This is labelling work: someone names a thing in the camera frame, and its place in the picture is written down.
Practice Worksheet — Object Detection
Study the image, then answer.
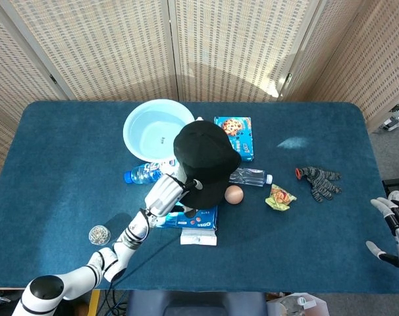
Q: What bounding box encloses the clear bottle with white cap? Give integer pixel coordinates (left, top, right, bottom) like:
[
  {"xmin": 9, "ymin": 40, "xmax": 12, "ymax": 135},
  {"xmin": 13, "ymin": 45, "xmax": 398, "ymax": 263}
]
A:
[{"xmin": 228, "ymin": 167, "xmax": 274, "ymax": 188}]

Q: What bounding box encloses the blue-label water bottle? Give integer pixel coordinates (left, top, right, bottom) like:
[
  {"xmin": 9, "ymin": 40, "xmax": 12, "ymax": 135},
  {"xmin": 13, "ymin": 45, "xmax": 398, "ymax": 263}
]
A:
[{"xmin": 124, "ymin": 159, "xmax": 180, "ymax": 185}]

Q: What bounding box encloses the black baseball cap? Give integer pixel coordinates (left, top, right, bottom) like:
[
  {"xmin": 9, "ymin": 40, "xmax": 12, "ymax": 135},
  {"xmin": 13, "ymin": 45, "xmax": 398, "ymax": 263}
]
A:
[{"xmin": 173, "ymin": 120, "xmax": 242, "ymax": 210}]

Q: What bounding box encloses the light blue plastic basin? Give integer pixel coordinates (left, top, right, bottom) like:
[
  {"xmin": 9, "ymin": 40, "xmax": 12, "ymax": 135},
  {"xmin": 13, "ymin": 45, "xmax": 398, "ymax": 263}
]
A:
[{"xmin": 122, "ymin": 99, "xmax": 196, "ymax": 163}]

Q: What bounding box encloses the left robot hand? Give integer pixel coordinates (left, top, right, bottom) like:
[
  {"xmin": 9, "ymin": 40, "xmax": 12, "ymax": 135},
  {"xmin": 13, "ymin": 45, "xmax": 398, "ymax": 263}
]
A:
[{"xmin": 144, "ymin": 173, "xmax": 203, "ymax": 220}]

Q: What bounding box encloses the woven folding screen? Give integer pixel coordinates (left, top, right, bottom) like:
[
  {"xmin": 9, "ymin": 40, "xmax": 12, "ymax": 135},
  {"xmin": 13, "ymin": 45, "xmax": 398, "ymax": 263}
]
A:
[{"xmin": 0, "ymin": 0, "xmax": 399, "ymax": 195}]

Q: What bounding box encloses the blue fabric table cover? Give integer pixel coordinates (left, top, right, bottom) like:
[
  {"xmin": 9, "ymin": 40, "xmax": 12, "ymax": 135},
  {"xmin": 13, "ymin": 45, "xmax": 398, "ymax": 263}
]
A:
[{"xmin": 0, "ymin": 100, "xmax": 399, "ymax": 294}]

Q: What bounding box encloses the grey knit glove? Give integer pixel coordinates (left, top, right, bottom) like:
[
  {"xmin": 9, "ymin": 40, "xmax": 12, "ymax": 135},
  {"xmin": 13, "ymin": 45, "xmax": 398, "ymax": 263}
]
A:
[{"xmin": 295, "ymin": 166, "xmax": 342, "ymax": 203}]

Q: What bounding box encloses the black cable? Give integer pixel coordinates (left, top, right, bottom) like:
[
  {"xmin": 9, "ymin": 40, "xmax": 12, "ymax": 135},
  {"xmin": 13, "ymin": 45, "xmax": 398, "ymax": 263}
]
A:
[{"xmin": 103, "ymin": 230, "xmax": 187, "ymax": 316}]

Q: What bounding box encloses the small crumpled foil ball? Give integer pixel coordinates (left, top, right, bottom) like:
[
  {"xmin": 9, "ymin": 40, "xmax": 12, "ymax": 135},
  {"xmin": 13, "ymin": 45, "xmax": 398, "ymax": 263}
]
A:
[{"xmin": 88, "ymin": 224, "xmax": 111, "ymax": 246}]

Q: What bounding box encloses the brown ball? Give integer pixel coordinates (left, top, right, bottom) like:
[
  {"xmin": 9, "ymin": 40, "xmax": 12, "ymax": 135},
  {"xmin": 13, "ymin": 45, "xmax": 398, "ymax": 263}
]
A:
[{"xmin": 224, "ymin": 185, "xmax": 244, "ymax": 205}]

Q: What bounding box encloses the green snack packet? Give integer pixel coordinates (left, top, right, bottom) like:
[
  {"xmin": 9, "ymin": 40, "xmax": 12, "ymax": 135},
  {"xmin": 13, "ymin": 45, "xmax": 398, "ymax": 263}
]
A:
[{"xmin": 265, "ymin": 184, "xmax": 298, "ymax": 212}]

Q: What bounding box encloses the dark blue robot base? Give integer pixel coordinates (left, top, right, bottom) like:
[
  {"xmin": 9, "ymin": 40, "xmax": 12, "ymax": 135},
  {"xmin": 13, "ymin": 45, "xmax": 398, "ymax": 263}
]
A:
[{"xmin": 125, "ymin": 290, "xmax": 268, "ymax": 316}]

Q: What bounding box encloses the white power strip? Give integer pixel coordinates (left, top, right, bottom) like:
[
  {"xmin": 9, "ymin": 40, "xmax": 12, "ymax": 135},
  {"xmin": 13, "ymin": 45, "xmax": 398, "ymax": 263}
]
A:
[{"xmin": 380, "ymin": 103, "xmax": 399, "ymax": 132}]

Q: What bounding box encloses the clear plastic container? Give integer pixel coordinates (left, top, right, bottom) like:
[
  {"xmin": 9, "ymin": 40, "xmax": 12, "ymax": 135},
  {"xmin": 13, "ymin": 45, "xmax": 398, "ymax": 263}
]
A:
[{"xmin": 268, "ymin": 292, "xmax": 329, "ymax": 316}]

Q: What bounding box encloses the blue chocolate chip cookie box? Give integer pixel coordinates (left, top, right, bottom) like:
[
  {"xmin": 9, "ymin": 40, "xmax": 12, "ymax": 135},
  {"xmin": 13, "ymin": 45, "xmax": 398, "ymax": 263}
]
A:
[{"xmin": 213, "ymin": 116, "xmax": 255, "ymax": 163}]

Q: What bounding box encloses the white paper sachet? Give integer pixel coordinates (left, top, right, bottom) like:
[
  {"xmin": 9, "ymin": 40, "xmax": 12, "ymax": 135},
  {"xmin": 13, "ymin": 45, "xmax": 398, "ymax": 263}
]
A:
[{"xmin": 180, "ymin": 228, "xmax": 218, "ymax": 246}]

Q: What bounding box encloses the blue Oreo package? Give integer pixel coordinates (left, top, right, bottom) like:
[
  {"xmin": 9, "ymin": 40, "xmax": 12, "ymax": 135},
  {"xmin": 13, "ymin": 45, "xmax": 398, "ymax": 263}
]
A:
[{"xmin": 155, "ymin": 205, "xmax": 219, "ymax": 230}]

